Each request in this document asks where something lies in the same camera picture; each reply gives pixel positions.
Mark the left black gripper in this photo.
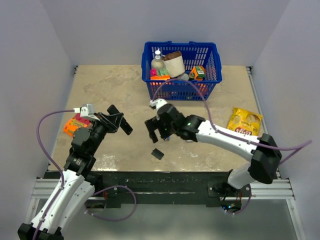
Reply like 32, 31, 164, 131
88, 111, 124, 155

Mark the black remote control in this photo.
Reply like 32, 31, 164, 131
107, 104, 133, 136

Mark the black remote battery cover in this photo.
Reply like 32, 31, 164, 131
151, 148, 164, 160

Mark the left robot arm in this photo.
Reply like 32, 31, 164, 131
17, 105, 133, 240

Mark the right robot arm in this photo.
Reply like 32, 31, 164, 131
145, 98, 282, 197

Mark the orange pink candy box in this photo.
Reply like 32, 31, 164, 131
63, 113, 91, 137

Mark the orange flat box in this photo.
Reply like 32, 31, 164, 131
150, 75, 171, 81

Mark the pink small box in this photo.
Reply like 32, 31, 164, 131
150, 68, 158, 77

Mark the green small packet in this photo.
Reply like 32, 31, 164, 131
157, 68, 169, 76

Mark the metal tin can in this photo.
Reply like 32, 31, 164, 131
177, 73, 189, 81

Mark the white pump bottle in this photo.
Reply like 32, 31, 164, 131
151, 49, 165, 70

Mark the white brown paper bag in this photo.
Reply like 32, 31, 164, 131
162, 51, 185, 78

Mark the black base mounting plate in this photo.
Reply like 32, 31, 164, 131
43, 169, 253, 209

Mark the orange green juice carton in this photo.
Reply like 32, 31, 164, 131
189, 65, 206, 81

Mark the blue plastic shopping basket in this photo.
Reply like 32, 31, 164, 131
141, 41, 222, 101

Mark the yellow Lays chips bag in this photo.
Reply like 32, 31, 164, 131
226, 107, 263, 136

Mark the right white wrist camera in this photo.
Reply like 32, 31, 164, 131
149, 98, 168, 111

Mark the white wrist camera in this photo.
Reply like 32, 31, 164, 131
73, 103, 99, 121
149, 98, 168, 111

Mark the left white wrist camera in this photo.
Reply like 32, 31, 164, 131
73, 103, 99, 121

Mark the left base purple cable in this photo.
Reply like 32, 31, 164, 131
84, 185, 137, 222

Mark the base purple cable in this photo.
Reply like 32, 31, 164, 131
223, 186, 253, 216
84, 185, 137, 222

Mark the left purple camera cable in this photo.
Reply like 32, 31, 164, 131
32, 108, 76, 240

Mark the purple camera cable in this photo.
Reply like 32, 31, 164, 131
32, 108, 76, 240
151, 79, 313, 166

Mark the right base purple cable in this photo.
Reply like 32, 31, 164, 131
223, 186, 253, 216

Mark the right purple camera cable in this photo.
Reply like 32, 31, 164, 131
151, 79, 313, 166

